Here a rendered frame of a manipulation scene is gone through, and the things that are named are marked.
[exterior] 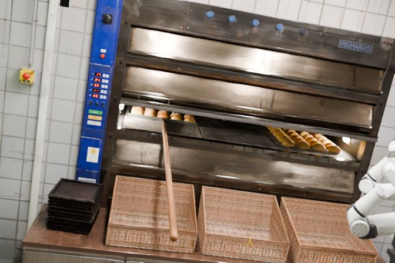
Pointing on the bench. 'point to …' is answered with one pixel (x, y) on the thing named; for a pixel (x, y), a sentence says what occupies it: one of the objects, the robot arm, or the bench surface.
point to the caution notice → (92, 154)
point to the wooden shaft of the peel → (169, 187)
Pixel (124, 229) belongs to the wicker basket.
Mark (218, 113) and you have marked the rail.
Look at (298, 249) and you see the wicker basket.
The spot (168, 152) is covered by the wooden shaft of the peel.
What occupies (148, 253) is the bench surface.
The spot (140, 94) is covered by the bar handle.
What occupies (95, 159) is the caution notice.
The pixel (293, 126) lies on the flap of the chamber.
